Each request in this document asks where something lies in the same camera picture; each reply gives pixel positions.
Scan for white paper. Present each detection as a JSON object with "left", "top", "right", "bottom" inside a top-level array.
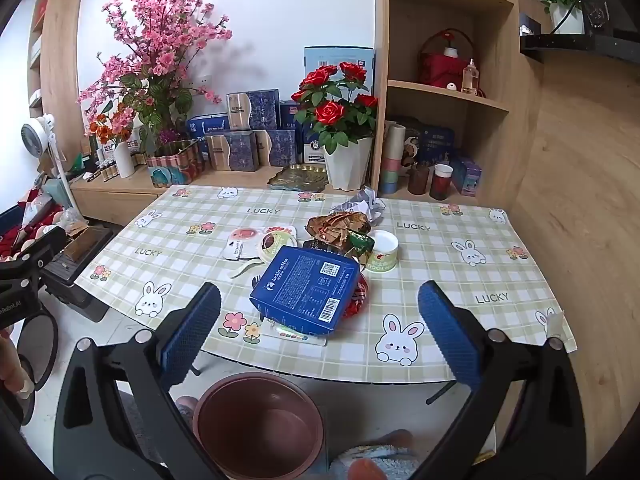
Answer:
[{"left": 330, "top": 186, "right": 387, "bottom": 225}]

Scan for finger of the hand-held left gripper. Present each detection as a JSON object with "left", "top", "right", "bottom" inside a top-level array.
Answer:
[{"left": 17, "top": 227, "right": 68, "bottom": 273}]

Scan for black folding table frame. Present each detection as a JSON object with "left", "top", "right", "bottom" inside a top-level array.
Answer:
[{"left": 187, "top": 360, "right": 457, "bottom": 406}]

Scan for pink blossom artificial plant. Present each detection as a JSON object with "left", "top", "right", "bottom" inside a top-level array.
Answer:
[{"left": 77, "top": 0, "right": 234, "bottom": 158}]

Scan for black wall shelf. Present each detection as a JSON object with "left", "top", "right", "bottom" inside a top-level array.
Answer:
[{"left": 519, "top": 29, "right": 640, "bottom": 68}]

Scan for red roses in white pot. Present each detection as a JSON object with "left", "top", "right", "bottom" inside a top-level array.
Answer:
[{"left": 291, "top": 61, "right": 380, "bottom": 192}]

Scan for round yogurt cup lid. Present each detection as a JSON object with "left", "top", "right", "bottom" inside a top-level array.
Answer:
[{"left": 257, "top": 226, "right": 299, "bottom": 264}]

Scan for white flower print pouch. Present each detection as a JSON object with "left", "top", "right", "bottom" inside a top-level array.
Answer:
[{"left": 222, "top": 227, "right": 266, "bottom": 261}]

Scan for white printed packet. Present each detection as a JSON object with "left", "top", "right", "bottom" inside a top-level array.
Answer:
[{"left": 260, "top": 320, "right": 328, "bottom": 347}]

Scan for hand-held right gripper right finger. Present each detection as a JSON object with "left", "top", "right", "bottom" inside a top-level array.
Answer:
[{"left": 417, "top": 280, "right": 586, "bottom": 480}]

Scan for low wooden cabinet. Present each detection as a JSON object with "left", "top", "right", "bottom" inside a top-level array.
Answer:
[{"left": 69, "top": 165, "right": 373, "bottom": 228}]

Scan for black case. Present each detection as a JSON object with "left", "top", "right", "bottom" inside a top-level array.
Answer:
[{"left": 40, "top": 224, "right": 117, "bottom": 322}]

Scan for dark brown glass cup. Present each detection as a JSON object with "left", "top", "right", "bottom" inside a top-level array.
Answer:
[{"left": 407, "top": 164, "right": 432, "bottom": 196}]

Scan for light blue carton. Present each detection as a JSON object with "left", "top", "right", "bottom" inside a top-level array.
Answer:
[{"left": 304, "top": 46, "right": 375, "bottom": 98}]

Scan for green paper yogurt cup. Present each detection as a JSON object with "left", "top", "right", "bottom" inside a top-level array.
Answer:
[{"left": 361, "top": 230, "right": 401, "bottom": 274}]

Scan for person's right foot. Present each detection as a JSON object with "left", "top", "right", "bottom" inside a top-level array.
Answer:
[{"left": 347, "top": 429, "right": 416, "bottom": 480}]

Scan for fluffy blue slipper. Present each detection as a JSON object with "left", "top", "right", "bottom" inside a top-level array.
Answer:
[{"left": 327, "top": 440, "right": 421, "bottom": 480}]

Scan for red paper cup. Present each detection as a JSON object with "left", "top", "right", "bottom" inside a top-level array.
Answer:
[{"left": 428, "top": 163, "right": 454, "bottom": 202}]

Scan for red plastic wrapper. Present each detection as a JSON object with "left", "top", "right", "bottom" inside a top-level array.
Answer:
[{"left": 342, "top": 274, "right": 371, "bottom": 320}]

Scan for black lantern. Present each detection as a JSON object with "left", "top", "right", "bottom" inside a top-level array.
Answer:
[{"left": 581, "top": 0, "right": 612, "bottom": 37}]

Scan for tall wooden bookshelf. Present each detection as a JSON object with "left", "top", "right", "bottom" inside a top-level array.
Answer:
[{"left": 27, "top": 0, "right": 87, "bottom": 171}]

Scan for blue cardboard box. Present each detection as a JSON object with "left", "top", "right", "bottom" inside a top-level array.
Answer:
[{"left": 249, "top": 245, "right": 362, "bottom": 337}]

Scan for red basket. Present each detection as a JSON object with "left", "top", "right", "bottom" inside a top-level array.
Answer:
[{"left": 417, "top": 27, "right": 483, "bottom": 96}]

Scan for clear glass bottle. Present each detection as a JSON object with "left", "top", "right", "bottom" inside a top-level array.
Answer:
[{"left": 461, "top": 58, "right": 481, "bottom": 96}]

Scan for gold decorative tray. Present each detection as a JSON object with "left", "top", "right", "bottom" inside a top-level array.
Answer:
[{"left": 266, "top": 163, "right": 329, "bottom": 192}]

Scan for dark blue white label box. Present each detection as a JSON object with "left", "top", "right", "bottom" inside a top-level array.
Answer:
[{"left": 301, "top": 122, "right": 328, "bottom": 167}]

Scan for folding table with checked cloth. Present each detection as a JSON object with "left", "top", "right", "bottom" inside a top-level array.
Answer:
[{"left": 75, "top": 184, "right": 578, "bottom": 386}]

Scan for stack of pastel cups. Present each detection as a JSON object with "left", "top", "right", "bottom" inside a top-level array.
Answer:
[{"left": 378, "top": 122, "right": 407, "bottom": 197}]

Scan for person's left hand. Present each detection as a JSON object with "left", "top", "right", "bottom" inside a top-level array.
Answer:
[{"left": 0, "top": 331, "right": 34, "bottom": 396}]

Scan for gold wrapper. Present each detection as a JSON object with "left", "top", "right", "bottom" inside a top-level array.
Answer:
[{"left": 306, "top": 211, "right": 373, "bottom": 251}]

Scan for striped planter with purple flowers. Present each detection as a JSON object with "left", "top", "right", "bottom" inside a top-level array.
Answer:
[{"left": 145, "top": 130, "right": 207, "bottom": 190}]

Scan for wooden shelf unit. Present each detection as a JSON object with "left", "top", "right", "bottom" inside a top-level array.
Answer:
[{"left": 370, "top": 0, "right": 521, "bottom": 207}]

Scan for small purple box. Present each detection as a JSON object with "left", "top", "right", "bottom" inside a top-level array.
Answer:
[{"left": 451, "top": 156, "right": 483, "bottom": 197}]

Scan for brown plastic bin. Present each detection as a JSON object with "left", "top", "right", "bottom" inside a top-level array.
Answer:
[{"left": 192, "top": 372, "right": 326, "bottom": 480}]

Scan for white standing fan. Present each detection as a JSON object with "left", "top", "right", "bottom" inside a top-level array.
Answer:
[{"left": 21, "top": 112, "right": 80, "bottom": 211}]

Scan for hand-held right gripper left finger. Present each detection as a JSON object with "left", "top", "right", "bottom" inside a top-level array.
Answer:
[{"left": 52, "top": 282, "right": 222, "bottom": 480}]

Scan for row of small brown bottles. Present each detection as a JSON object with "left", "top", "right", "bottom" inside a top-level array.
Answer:
[{"left": 92, "top": 157, "right": 121, "bottom": 183}]

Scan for pile of red bouquets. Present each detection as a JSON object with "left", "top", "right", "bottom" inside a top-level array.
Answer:
[{"left": 0, "top": 180, "right": 76, "bottom": 261}]

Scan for orange flowers in white vase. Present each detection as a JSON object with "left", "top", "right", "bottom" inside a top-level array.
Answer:
[{"left": 86, "top": 104, "right": 138, "bottom": 180}]

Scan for dark blue picture box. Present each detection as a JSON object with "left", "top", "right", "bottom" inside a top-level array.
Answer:
[{"left": 400, "top": 117, "right": 457, "bottom": 168}]

